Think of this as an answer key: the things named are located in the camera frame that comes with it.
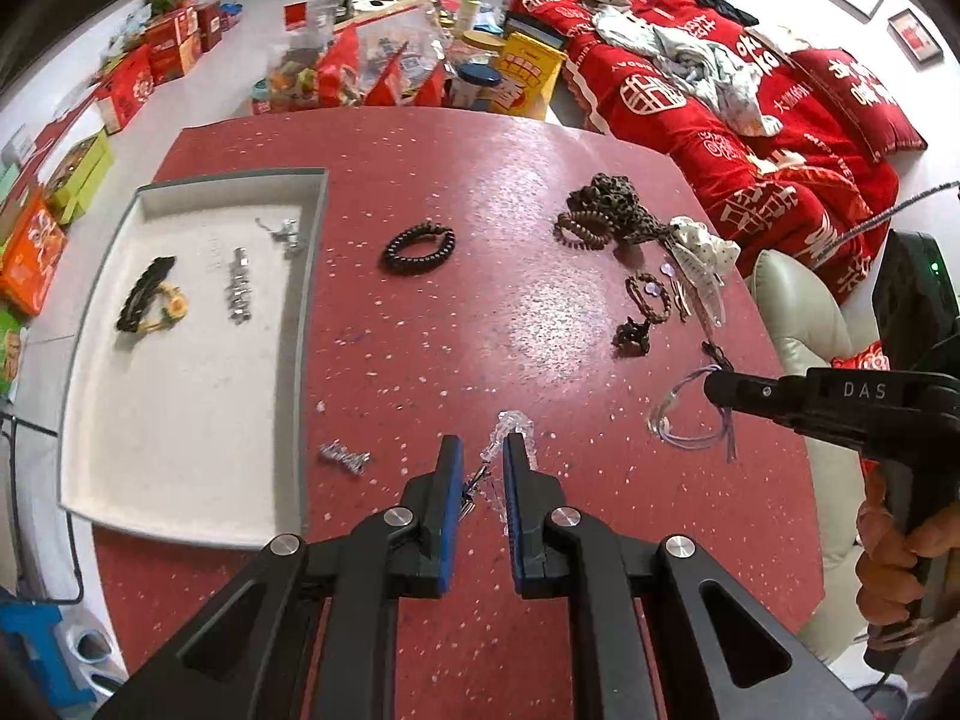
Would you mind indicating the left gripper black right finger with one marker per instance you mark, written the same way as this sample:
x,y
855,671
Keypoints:
x,y
657,630

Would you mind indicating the small black hair claw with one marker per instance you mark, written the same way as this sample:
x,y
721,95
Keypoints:
x,y
631,339

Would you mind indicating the white grey-rimmed jewelry tray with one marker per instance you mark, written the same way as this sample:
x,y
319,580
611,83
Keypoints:
x,y
190,431

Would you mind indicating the orange gift box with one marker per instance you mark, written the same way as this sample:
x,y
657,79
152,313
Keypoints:
x,y
31,256

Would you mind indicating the small silver earring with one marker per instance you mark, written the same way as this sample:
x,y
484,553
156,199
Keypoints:
x,y
286,235

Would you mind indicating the silver rhinestone hair clip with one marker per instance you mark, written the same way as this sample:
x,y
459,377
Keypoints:
x,y
238,293

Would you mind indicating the small silver rhinestone clip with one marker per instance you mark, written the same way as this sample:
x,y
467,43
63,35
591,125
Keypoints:
x,y
335,452

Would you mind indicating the jar with dark blue lid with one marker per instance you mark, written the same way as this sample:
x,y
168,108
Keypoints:
x,y
472,86

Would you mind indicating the right hand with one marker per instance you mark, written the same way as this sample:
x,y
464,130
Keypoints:
x,y
884,569

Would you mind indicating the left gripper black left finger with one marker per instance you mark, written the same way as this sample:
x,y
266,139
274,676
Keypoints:
x,y
309,629

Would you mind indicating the yellow box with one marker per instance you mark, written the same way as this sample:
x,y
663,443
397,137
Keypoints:
x,y
529,70

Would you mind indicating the red bedding sofa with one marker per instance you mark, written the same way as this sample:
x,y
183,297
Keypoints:
x,y
787,147

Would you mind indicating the black hair claw in tray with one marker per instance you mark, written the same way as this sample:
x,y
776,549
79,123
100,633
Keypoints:
x,y
138,300

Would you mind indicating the lime green box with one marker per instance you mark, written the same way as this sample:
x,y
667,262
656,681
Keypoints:
x,y
71,188

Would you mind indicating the leopard print scrunchie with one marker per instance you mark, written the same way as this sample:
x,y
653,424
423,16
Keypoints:
x,y
615,197

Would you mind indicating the grey white clothing pile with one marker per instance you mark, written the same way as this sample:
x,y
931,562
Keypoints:
x,y
708,71

